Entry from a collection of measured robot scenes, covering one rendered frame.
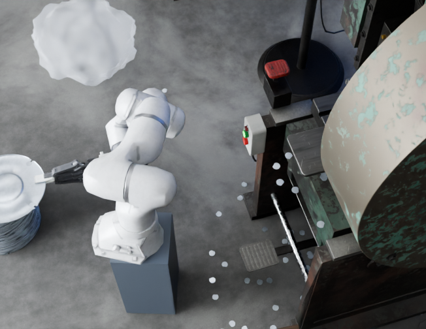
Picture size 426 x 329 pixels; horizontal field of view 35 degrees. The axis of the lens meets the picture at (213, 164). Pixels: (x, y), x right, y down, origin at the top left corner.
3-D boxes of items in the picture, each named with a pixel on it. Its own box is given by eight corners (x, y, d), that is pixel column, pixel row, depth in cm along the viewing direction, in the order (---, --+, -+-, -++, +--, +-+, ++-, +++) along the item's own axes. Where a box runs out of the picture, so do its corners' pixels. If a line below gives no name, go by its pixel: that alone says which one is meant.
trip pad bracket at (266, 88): (270, 131, 223) (274, 94, 207) (261, 109, 228) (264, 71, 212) (287, 127, 224) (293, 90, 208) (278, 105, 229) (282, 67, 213)
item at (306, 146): (298, 199, 195) (303, 175, 183) (281, 160, 202) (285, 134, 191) (377, 177, 199) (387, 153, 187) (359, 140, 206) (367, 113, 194)
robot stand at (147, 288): (126, 313, 244) (109, 262, 206) (131, 267, 254) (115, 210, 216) (176, 314, 244) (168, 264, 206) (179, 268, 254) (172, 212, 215)
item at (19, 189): (8, 237, 235) (8, 237, 234) (-52, 198, 243) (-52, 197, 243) (62, 178, 248) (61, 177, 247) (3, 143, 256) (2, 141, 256)
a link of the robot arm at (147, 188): (175, 240, 195) (170, 198, 174) (114, 228, 197) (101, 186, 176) (183, 207, 200) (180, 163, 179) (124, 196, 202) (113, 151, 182)
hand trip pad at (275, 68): (268, 92, 211) (270, 77, 205) (262, 78, 214) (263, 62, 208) (289, 87, 212) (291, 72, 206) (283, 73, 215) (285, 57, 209)
